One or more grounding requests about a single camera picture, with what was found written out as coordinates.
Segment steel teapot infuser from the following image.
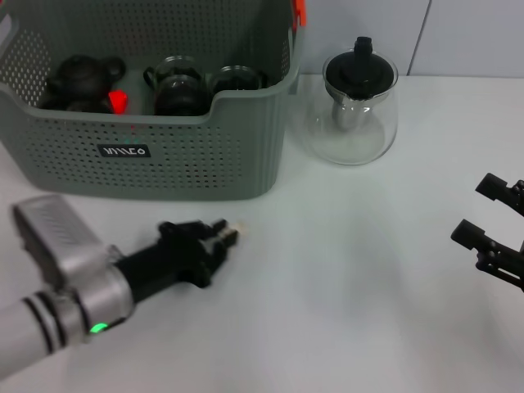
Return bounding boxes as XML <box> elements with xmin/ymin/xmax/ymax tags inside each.
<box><xmin>332</xmin><ymin>97</ymin><xmax>372</xmax><ymax>133</ymax></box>

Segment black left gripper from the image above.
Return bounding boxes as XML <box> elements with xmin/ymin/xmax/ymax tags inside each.
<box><xmin>114</xmin><ymin>219</ymin><xmax>242</xmax><ymax>305</ymax></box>

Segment dark clay teapot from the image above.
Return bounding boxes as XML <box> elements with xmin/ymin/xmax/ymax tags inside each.
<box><xmin>44</xmin><ymin>55</ymin><xmax>127</xmax><ymax>111</ymax></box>

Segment black glass teapot lid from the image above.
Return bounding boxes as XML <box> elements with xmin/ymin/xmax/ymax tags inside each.
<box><xmin>325</xmin><ymin>36</ymin><xmax>396</xmax><ymax>102</ymax></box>

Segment orange bin handle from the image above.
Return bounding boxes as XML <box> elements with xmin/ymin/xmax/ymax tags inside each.
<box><xmin>292</xmin><ymin>0</ymin><xmax>309</xmax><ymax>29</ymax></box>

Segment clear glass teapot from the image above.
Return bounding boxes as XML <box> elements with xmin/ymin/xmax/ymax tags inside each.
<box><xmin>302</xmin><ymin>47</ymin><xmax>400</xmax><ymax>167</ymax></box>

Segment grey-green perforated storage bin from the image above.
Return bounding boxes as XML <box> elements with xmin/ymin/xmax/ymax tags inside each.
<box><xmin>0</xmin><ymin>0</ymin><xmax>308</xmax><ymax>202</ymax></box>

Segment large red sloped brick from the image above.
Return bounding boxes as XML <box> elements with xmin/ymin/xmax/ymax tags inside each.
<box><xmin>108</xmin><ymin>90</ymin><xmax>130</xmax><ymax>115</ymax></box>

